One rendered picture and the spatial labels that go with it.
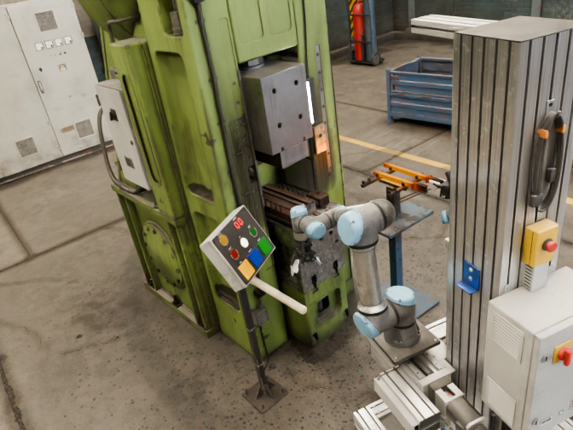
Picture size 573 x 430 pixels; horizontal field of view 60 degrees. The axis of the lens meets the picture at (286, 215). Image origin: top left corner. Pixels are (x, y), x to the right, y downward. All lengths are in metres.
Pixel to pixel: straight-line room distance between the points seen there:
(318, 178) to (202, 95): 0.99
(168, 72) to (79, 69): 4.91
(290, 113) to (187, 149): 0.65
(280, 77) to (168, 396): 2.01
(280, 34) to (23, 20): 5.13
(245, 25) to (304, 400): 2.07
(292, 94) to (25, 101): 5.33
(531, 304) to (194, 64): 1.70
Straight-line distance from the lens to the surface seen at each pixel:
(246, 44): 2.58
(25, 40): 7.44
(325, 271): 3.07
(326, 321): 3.29
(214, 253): 2.29
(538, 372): 1.74
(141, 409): 3.32
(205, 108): 2.47
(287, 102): 2.59
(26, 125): 7.54
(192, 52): 2.41
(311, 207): 2.88
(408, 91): 6.59
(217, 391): 3.23
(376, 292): 1.91
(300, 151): 2.71
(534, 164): 1.58
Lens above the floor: 2.33
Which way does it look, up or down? 29 degrees down
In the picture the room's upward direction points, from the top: 9 degrees counter-clockwise
